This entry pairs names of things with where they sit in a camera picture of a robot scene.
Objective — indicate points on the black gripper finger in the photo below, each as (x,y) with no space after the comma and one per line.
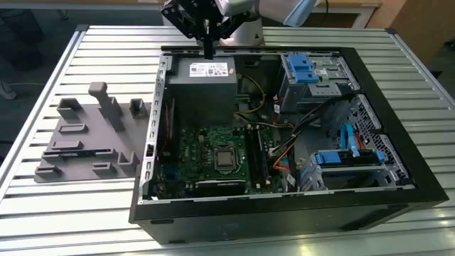
(211,40)
(178,21)

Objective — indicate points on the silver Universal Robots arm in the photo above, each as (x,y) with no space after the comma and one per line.
(248,32)

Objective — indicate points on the black RAM slot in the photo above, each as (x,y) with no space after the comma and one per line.
(256,157)
(251,157)

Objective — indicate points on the grey power supply unit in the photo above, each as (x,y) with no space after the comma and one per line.
(203,101)

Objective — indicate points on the blue disk carrier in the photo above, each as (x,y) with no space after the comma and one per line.
(302,69)

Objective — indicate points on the grey metal drive cage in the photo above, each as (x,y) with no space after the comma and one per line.
(327,90)

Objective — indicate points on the white framed desk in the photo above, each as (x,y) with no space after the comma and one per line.
(362,17)

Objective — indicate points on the black mesh bin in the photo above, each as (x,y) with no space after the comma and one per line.
(21,40)

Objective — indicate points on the silver CPU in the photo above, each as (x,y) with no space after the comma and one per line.
(226,159)

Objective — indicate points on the white board connector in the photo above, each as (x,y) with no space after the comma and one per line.
(272,152)

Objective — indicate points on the green motherboard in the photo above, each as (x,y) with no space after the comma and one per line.
(194,170)

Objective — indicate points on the white stand foot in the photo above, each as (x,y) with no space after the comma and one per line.
(7,92)

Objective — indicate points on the hard disk in blue carrier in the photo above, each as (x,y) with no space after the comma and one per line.
(328,158)

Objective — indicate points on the black graphics card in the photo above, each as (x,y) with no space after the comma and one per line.
(220,188)

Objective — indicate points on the wooden cabinet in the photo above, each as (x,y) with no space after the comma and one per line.
(419,26)

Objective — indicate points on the grey parts rack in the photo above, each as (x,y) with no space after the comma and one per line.
(81,174)

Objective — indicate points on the black chair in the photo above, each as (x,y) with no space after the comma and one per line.
(447,53)

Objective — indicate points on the black open PC case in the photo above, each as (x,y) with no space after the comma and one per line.
(248,221)

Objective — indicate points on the blue plastic drive rail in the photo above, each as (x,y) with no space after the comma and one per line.
(306,176)

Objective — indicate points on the silver disk bay frame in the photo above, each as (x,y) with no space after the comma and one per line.
(387,176)

